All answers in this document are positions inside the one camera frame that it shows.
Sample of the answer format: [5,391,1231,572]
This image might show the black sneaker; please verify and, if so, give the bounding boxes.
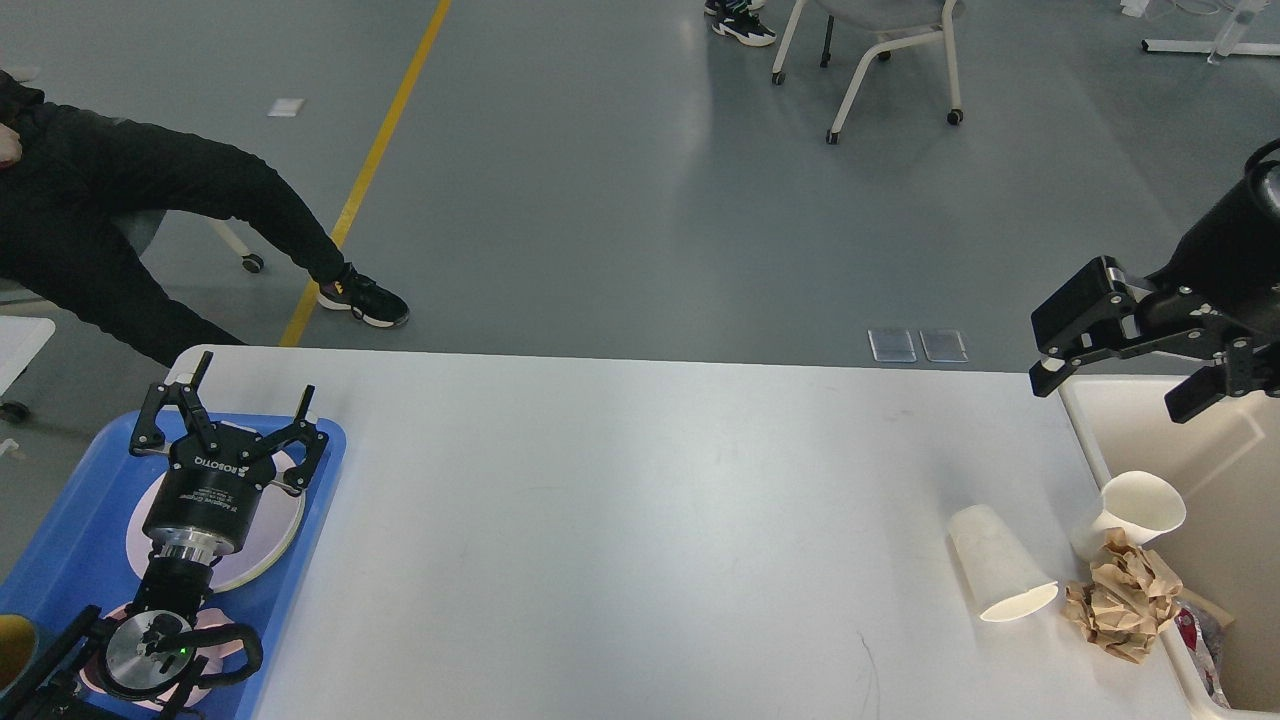
[317,263,410,328]

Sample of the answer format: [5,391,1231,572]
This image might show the brown paper bag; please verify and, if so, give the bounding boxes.
[1179,588,1235,628]

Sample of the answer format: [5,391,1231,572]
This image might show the dark teal cup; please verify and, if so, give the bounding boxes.
[0,612,40,691]

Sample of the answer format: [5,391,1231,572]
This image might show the floor socket cover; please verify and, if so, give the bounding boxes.
[867,328,918,364]
[919,329,969,364]

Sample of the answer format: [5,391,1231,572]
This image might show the foil tray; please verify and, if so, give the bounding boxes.
[1190,612,1231,708]

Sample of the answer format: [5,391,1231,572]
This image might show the white frame office chair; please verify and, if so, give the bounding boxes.
[771,1,965,145]

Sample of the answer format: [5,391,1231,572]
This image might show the white stand base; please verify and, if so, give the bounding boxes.
[1140,1,1279,65]

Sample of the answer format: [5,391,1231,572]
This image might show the pink plate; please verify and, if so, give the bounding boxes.
[124,474,305,594]

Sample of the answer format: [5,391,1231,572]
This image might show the white plastic bin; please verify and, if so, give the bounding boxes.
[1059,375,1279,719]

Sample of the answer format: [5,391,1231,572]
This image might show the seated person in black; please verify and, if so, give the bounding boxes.
[1,74,347,366]

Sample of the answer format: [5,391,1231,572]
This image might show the right floor socket cover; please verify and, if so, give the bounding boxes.
[919,329,969,364]

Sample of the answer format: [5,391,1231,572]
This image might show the blue plastic tray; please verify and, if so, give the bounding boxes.
[1,413,346,719]

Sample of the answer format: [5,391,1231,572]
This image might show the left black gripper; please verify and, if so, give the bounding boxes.
[127,351,329,557]

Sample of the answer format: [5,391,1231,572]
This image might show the light green plate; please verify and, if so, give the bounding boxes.
[239,510,306,593]

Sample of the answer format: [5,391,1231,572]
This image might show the black sneakers at top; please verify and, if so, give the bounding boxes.
[703,1,777,47]

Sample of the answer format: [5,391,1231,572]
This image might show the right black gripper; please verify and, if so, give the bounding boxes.
[1029,140,1279,424]

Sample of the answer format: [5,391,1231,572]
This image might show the crumpled brown paper scrap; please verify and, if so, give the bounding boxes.
[1061,527,1184,664]

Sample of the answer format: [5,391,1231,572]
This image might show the white paper cup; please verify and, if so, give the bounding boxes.
[948,503,1059,623]
[1070,470,1188,561]

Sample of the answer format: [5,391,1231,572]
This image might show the left floor socket cover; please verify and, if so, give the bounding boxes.
[867,328,918,364]

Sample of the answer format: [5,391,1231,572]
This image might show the crushed red can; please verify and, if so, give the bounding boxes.
[1175,605,1217,696]

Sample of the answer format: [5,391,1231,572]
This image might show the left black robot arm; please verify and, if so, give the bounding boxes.
[3,352,343,719]

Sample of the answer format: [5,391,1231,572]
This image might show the white side table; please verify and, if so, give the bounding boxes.
[1,315,56,395]

